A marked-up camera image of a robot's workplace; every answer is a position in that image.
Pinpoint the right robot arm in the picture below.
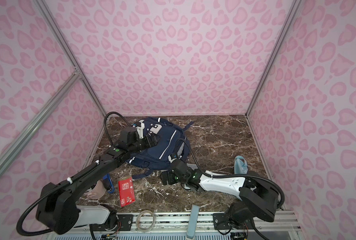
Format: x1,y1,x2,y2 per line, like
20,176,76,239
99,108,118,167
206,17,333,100
160,159,285,228

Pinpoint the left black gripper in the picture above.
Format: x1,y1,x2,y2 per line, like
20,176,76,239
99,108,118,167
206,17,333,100
128,132,161,156

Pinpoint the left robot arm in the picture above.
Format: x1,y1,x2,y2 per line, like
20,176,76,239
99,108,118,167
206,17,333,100
36,127,161,235

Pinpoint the pink pen cup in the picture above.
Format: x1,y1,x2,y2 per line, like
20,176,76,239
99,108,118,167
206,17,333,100
86,180,107,200

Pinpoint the teal pencil pouch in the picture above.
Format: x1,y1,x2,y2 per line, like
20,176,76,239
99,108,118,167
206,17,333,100
234,156,248,175

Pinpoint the red booklet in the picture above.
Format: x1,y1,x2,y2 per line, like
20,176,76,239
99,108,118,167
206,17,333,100
118,176,136,207

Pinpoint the aluminium frame strut left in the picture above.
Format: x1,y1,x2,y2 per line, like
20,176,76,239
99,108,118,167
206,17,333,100
0,71,81,178

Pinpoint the navy blue student backpack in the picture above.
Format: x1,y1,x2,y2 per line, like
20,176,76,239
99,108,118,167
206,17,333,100
127,117,194,180

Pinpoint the coiled white cable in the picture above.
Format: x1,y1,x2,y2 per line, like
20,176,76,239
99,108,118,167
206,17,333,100
135,210,157,233

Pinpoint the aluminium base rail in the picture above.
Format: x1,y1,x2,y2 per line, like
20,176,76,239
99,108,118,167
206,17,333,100
41,210,301,240

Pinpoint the black corrugated cable left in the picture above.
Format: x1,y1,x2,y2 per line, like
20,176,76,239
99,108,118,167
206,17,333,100
15,111,132,237

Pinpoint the grey-blue bar on rail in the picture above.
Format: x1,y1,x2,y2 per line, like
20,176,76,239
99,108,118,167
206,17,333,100
186,205,200,240

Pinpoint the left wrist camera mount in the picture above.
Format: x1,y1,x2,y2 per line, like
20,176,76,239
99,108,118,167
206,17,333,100
135,120,145,139

